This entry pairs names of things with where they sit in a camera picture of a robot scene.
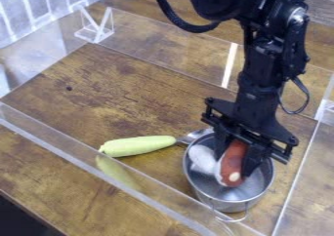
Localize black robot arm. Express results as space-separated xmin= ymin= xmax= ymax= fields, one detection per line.
xmin=191 ymin=0 xmax=309 ymax=177

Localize clear acrylic front barrier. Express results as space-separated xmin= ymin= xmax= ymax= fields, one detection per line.
xmin=0 ymin=102 xmax=265 ymax=236

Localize clear acrylic right barrier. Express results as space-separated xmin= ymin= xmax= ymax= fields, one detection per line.
xmin=271 ymin=73 xmax=334 ymax=236

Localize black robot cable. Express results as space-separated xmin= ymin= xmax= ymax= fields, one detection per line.
xmin=150 ymin=0 xmax=223 ymax=34

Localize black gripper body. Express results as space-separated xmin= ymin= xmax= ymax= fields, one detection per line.
xmin=201 ymin=98 xmax=299 ymax=164

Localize green handled spoon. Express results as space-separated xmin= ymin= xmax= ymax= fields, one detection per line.
xmin=98 ymin=128 xmax=213 ymax=157

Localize clear acrylic barrier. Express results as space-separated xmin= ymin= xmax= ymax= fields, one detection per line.
xmin=0 ymin=102 xmax=265 ymax=236
xmin=271 ymin=73 xmax=334 ymax=236

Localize silver pot with handles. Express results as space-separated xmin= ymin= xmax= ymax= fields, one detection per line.
xmin=183 ymin=133 xmax=275 ymax=220

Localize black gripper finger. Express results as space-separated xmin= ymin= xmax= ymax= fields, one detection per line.
xmin=214 ymin=126 xmax=235 ymax=159
xmin=242 ymin=140 xmax=273 ymax=177

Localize red and white toy mushroom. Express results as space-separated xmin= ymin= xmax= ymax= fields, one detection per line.
xmin=189 ymin=139 xmax=249 ymax=187

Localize clear acrylic triangle bracket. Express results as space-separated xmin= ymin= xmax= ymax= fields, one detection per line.
xmin=75 ymin=7 xmax=115 ymax=44

